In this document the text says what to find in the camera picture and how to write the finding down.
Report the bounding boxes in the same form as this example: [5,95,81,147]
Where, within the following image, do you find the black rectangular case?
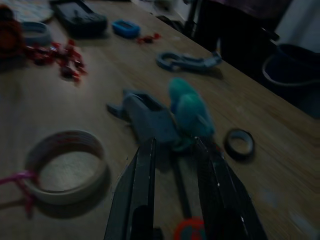
[50,0,109,38]

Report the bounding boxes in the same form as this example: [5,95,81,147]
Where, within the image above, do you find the grey plastic printed part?
[106,88,180,144]

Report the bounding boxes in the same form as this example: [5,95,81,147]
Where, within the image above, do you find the white tape roll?
[24,129,109,206]

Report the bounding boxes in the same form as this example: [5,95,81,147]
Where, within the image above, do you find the grey round bowl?
[19,21,52,47]

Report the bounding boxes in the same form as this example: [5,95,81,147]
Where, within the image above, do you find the pink ribbon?
[0,169,41,219]

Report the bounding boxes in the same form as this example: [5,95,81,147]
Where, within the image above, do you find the orange teal round object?
[173,216,207,240]

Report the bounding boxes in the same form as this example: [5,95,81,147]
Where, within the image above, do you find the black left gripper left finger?
[103,137,157,240]

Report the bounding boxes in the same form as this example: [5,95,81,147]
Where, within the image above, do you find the small black tape roll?
[224,128,256,161]

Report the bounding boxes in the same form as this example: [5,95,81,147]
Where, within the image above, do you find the teal plush toy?
[167,77,216,152]

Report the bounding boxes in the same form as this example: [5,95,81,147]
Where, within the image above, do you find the blue rubber case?
[111,19,141,39]

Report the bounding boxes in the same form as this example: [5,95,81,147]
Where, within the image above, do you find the small red wrappers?
[136,32,162,45]

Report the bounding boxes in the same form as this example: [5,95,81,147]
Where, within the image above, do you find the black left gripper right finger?
[194,136,269,240]

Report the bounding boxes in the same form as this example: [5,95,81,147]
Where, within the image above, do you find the dark blue bucket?
[261,43,320,118]

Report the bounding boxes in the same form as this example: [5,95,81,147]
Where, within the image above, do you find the white patterned plate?
[4,0,55,23]

